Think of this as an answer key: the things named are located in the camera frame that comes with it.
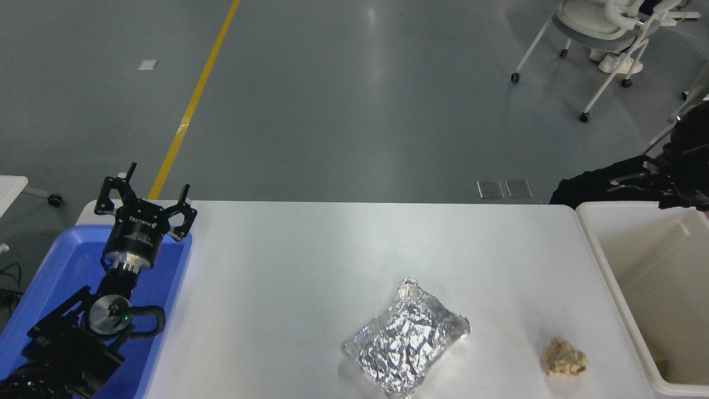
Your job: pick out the white chair frame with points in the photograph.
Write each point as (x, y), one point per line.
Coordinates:
(695, 83)

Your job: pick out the crumpled silver foil tray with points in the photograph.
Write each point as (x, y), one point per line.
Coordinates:
(407, 339)

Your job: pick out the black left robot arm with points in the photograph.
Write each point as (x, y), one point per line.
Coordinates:
(105, 313)

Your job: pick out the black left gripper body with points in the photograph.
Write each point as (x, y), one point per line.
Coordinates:
(137, 231)

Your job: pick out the white wheeled office chair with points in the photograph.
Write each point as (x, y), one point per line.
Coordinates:
(601, 22)

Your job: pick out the crumpled tan paper ball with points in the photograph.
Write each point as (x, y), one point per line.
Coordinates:
(564, 359)

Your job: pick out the white table with caster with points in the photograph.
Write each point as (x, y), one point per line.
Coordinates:
(8, 188)

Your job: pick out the metal floor outlet plate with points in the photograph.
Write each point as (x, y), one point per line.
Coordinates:
(490, 189)
(518, 188)

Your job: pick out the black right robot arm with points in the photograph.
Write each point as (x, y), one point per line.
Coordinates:
(689, 177)

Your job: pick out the person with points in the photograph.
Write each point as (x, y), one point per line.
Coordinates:
(617, 64)
(587, 185)

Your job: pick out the blue plastic tray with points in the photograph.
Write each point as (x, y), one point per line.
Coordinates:
(66, 260)

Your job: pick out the large pale plastic bin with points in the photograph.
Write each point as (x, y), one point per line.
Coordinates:
(664, 277)

